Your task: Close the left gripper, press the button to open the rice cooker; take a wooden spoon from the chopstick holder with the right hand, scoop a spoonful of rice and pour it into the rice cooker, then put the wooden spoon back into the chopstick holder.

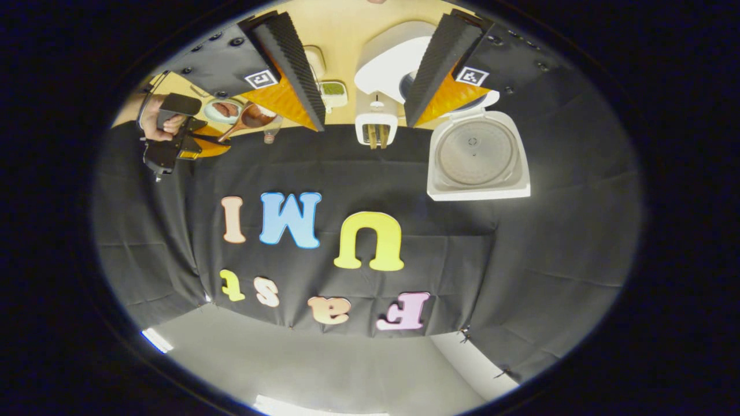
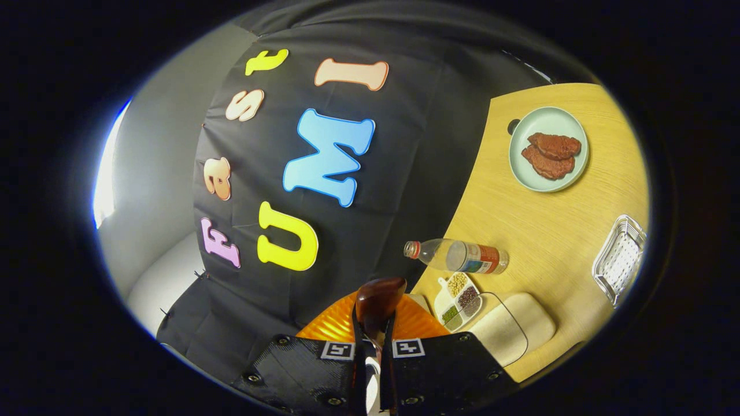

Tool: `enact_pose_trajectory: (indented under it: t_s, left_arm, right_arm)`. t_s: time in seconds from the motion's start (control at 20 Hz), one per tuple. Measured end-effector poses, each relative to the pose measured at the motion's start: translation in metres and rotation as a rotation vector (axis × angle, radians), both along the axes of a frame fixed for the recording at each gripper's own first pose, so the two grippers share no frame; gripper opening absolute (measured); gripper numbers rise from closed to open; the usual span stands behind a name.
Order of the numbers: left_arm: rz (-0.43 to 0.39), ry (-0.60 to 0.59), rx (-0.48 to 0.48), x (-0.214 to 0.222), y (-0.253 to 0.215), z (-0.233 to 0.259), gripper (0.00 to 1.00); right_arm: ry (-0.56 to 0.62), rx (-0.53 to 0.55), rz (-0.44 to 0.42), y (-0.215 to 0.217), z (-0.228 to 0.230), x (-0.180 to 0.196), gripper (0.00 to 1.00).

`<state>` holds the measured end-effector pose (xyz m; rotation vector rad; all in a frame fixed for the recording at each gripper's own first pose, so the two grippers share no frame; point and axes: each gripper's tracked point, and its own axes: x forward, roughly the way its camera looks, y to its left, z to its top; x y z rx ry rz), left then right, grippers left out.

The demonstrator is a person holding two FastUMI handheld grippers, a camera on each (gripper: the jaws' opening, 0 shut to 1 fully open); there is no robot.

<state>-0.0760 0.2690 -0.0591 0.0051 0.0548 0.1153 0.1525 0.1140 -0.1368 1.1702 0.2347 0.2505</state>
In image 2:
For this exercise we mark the white divided grain dish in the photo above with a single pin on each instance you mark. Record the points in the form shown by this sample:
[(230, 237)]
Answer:
[(459, 300)]

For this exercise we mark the clear plastic water bottle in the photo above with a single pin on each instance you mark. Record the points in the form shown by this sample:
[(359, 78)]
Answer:
[(462, 257)]

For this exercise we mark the brown wooden spoon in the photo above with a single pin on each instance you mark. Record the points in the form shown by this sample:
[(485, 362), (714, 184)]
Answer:
[(378, 300)]

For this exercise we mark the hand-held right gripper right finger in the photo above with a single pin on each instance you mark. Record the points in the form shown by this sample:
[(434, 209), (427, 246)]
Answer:
[(445, 370)]

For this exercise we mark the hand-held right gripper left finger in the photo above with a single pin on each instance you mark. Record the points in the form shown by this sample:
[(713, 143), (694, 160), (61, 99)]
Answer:
[(300, 370)]

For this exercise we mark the black backdrop cloth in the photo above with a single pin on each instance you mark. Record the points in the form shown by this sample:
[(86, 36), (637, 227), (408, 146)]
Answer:
[(393, 202)]

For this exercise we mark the pale green plate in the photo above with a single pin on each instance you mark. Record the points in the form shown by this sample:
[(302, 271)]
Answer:
[(549, 118)]

